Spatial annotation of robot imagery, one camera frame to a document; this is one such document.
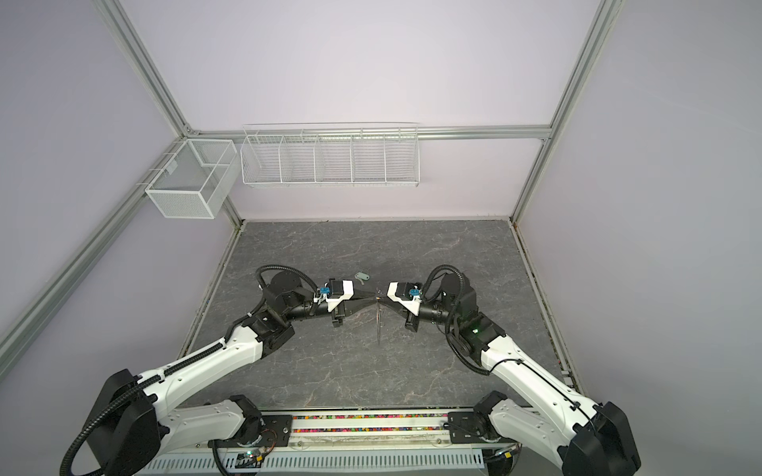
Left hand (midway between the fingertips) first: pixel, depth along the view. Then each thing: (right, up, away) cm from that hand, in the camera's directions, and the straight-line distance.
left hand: (374, 296), depth 68 cm
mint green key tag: (-7, +1, +36) cm, 37 cm away
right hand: (+2, 0, +2) cm, 3 cm away
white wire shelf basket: (-16, +43, +31) cm, 56 cm away
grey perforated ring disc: (0, -13, +28) cm, 31 cm away
